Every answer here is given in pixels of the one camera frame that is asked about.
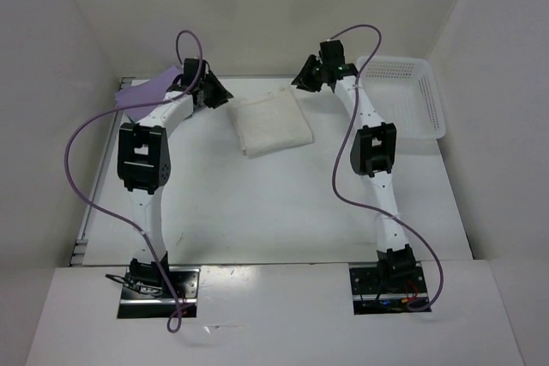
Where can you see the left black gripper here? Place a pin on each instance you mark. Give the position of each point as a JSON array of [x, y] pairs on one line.
[[220, 92]]

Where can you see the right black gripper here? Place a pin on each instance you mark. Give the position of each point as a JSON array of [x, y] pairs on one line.
[[303, 80]]

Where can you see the white cloth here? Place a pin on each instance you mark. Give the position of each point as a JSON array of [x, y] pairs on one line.
[[269, 124]]

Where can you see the purple t shirt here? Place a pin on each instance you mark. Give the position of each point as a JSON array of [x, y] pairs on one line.
[[149, 91]]

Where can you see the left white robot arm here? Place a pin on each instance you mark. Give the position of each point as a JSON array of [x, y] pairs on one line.
[[144, 165]]

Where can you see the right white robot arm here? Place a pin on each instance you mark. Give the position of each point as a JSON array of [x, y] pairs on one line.
[[372, 154]]

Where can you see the white plastic basket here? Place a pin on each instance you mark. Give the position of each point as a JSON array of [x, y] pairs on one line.
[[403, 90]]

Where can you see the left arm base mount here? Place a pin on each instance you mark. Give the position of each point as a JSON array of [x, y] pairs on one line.
[[139, 300]]

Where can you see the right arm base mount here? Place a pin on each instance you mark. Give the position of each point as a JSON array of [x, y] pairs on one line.
[[373, 296]]

